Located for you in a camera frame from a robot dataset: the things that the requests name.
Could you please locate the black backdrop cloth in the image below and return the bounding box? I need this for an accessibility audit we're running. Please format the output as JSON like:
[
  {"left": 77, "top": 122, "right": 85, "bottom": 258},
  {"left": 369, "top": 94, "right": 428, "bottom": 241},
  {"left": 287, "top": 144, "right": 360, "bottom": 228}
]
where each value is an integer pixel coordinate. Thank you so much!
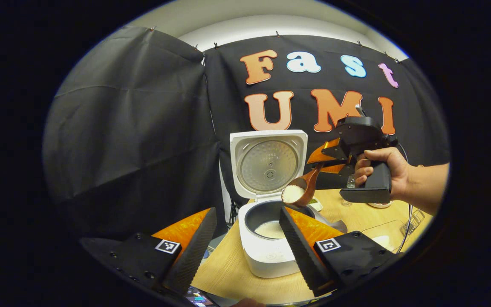
[{"left": 43, "top": 26, "right": 451, "bottom": 239}]

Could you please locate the metal wire chopstick holder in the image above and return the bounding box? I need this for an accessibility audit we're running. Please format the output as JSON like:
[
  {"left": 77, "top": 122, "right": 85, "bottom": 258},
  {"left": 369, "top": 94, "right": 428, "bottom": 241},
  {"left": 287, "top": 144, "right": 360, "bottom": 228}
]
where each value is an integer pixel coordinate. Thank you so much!
[{"left": 400, "top": 209, "right": 426, "bottom": 235}]

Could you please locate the wooden spoon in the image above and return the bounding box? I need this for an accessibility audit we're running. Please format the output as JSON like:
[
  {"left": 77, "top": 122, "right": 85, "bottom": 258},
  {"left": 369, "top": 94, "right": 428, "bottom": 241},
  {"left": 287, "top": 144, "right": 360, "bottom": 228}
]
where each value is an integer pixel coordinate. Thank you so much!
[{"left": 281, "top": 164, "right": 323, "bottom": 208}]

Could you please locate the spoonful of white rice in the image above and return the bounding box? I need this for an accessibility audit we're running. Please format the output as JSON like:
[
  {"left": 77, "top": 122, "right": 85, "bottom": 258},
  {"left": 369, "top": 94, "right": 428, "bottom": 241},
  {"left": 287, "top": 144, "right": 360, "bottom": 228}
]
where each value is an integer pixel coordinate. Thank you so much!
[{"left": 282, "top": 185, "right": 306, "bottom": 204}]

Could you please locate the white rice cooker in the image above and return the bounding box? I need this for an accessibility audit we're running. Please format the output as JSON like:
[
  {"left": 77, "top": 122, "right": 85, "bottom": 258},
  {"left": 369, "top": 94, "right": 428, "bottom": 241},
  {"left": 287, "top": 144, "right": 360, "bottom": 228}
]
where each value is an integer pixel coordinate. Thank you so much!
[{"left": 230, "top": 130, "right": 327, "bottom": 278}]

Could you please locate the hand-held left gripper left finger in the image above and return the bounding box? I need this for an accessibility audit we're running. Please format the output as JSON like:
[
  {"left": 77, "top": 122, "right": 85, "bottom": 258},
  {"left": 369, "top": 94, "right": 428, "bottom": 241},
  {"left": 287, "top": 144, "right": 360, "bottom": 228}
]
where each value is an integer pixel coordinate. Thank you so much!
[{"left": 99, "top": 207, "right": 218, "bottom": 295}]

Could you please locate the clear rice container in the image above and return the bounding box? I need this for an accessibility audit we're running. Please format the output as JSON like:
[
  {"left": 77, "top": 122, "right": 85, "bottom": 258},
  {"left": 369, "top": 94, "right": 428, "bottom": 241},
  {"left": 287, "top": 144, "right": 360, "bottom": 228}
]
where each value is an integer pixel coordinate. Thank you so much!
[{"left": 361, "top": 220, "right": 412, "bottom": 253}]

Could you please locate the heap of white rice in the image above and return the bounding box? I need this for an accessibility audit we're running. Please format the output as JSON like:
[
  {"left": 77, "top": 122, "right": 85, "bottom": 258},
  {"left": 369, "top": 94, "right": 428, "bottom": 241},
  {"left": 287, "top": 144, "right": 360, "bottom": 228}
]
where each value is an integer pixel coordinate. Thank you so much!
[{"left": 255, "top": 221, "right": 287, "bottom": 239}]

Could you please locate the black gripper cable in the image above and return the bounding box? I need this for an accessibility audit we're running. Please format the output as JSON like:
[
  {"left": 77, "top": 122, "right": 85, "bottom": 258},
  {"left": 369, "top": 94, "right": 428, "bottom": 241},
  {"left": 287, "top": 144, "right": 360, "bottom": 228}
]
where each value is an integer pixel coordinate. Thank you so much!
[{"left": 397, "top": 143, "right": 413, "bottom": 253}]

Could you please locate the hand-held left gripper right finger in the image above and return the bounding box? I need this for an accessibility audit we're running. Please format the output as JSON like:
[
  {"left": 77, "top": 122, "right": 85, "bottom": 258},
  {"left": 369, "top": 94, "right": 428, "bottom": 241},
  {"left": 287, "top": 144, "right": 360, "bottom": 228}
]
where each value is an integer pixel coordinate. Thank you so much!
[{"left": 279, "top": 207, "right": 404, "bottom": 298}]

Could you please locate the smartphone with lit screen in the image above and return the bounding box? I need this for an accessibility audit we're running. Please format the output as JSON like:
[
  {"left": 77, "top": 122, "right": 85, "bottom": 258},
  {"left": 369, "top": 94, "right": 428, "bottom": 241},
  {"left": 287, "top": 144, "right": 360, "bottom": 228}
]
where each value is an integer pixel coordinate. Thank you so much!
[{"left": 185, "top": 287, "right": 220, "bottom": 307}]

